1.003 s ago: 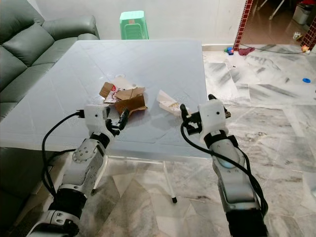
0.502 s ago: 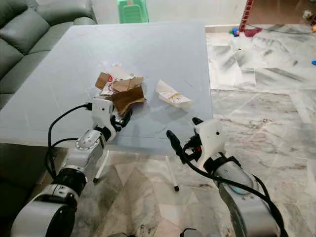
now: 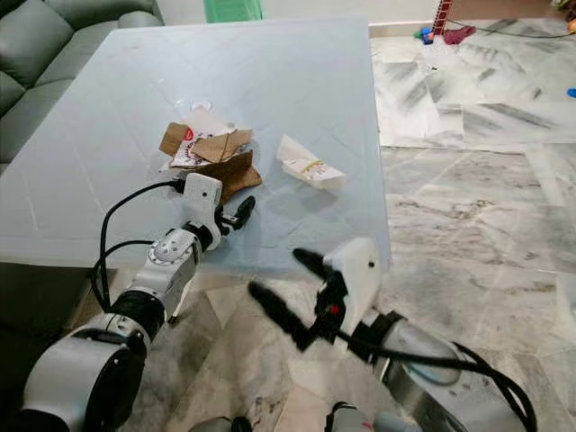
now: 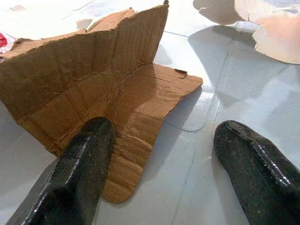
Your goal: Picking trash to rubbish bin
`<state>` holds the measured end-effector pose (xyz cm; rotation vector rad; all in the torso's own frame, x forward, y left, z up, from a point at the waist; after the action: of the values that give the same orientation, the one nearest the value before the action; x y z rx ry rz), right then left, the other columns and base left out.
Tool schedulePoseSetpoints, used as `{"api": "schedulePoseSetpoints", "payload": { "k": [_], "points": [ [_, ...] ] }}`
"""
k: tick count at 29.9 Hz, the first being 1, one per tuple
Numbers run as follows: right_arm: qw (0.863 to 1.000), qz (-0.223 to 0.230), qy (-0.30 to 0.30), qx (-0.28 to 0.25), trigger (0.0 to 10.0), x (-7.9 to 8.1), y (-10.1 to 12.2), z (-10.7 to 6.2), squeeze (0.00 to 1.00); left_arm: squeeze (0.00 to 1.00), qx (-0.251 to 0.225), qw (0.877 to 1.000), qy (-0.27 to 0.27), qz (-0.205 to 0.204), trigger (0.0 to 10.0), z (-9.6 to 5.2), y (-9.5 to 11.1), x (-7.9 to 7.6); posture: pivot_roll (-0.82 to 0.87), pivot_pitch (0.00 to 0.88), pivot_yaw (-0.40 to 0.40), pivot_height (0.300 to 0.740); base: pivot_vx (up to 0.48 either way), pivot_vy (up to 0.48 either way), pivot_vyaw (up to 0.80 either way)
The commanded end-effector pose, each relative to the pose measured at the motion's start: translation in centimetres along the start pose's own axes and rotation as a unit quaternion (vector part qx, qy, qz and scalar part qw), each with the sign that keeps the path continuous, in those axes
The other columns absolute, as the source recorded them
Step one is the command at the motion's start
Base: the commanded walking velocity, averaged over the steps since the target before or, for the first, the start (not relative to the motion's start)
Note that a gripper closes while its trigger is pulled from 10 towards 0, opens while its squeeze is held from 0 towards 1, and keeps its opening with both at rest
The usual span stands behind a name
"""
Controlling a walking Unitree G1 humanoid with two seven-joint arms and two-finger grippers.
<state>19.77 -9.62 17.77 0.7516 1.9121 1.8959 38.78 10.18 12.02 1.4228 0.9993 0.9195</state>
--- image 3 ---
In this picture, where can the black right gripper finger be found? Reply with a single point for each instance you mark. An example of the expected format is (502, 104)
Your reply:
(313, 263)
(279, 310)

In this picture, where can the white paper food tray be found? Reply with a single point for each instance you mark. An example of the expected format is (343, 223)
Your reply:
(310, 169)

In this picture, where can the dark brown cardboard piece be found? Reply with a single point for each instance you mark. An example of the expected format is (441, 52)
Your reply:
(238, 173)

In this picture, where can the light brown cardboard piece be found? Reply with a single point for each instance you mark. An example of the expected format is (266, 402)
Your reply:
(220, 146)

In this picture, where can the torn red-printed white carton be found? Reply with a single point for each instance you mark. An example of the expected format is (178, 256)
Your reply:
(187, 151)

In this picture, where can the grey robot right leg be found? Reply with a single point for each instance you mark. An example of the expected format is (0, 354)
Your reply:
(364, 421)

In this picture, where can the grey robot leg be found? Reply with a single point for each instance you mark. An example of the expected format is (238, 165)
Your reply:
(220, 425)
(364, 421)

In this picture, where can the grey robot left leg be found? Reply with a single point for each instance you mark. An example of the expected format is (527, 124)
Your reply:
(220, 425)

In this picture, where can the green plastic object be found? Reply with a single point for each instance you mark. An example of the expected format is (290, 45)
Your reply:
(234, 9)

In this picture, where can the blue plastic toy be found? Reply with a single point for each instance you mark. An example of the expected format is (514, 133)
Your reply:
(424, 36)

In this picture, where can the grey-green leather sofa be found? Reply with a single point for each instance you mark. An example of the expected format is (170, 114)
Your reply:
(45, 45)

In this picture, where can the dark red cloth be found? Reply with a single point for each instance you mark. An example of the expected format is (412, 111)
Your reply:
(459, 35)

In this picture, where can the red white patterned stand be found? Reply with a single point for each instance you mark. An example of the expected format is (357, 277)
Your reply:
(444, 13)

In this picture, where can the brown wooden furniture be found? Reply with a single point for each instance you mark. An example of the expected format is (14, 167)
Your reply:
(504, 7)

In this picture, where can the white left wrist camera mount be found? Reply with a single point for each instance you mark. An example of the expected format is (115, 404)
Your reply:
(202, 193)

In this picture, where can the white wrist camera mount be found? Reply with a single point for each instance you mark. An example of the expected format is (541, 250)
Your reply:
(360, 274)
(202, 193)

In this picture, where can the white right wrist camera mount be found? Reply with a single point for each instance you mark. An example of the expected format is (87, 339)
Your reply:
(360, 274)

